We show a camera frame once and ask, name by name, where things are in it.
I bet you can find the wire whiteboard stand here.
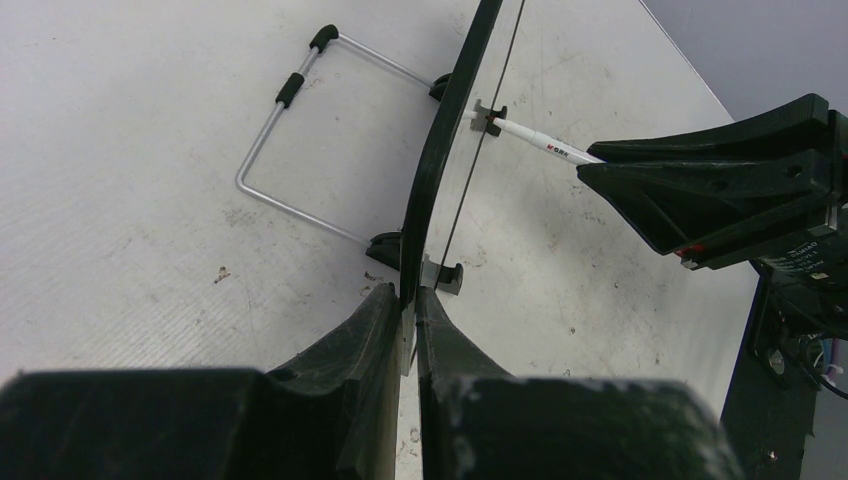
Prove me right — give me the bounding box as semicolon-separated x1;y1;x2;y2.
236;25;437;245

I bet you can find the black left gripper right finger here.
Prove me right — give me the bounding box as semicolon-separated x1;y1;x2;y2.
415;287;744;479

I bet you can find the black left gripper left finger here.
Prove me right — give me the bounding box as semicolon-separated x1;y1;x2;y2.
1;283;400;479

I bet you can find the white marker pen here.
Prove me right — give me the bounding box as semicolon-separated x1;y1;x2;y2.
461;110;603;166

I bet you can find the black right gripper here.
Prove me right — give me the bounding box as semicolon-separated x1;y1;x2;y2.
578;93;847;479

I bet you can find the black framed whiteboard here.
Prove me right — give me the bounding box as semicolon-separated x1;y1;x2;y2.
366;1;525;375

